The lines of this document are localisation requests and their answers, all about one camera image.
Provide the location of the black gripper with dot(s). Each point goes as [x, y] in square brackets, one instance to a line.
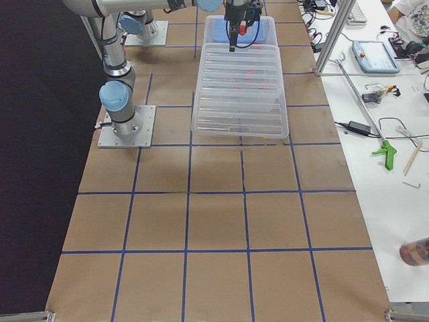
[232, 13]

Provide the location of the red block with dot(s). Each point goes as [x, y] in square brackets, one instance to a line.
[243, 28]

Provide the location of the clear plastic box lid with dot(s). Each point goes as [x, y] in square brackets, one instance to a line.
[240, 93]

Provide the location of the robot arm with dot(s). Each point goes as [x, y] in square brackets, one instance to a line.
[130, 19]
[116, 94]

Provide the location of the blue plastic tray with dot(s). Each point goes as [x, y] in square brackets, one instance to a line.
[219, 33]

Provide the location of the white keyboard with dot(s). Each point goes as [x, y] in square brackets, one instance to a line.
[356, 16]

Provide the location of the teach pendant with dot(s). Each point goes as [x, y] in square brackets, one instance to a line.
[374, 57]

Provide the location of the black power adapter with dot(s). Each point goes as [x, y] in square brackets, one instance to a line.
[356, 127]

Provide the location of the person in white shirt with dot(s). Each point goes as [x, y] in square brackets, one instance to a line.
[410, 19]

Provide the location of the wooden chopsticks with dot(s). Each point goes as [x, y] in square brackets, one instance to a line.
[412, 158]

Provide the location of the hex key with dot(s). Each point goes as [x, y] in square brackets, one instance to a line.
[416, 186]

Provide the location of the brown cylindrical bottle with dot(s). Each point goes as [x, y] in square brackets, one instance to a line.
[415, 253]

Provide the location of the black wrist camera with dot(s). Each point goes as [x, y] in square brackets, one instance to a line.
[255, 8]

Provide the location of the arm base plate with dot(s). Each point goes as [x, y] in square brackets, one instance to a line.
[136, 133]
[153, 34]

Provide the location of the aluminium frame post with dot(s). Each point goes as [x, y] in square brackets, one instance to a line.
[333, 35]

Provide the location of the green handled reach grabber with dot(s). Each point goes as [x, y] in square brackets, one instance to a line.
[386, 148]

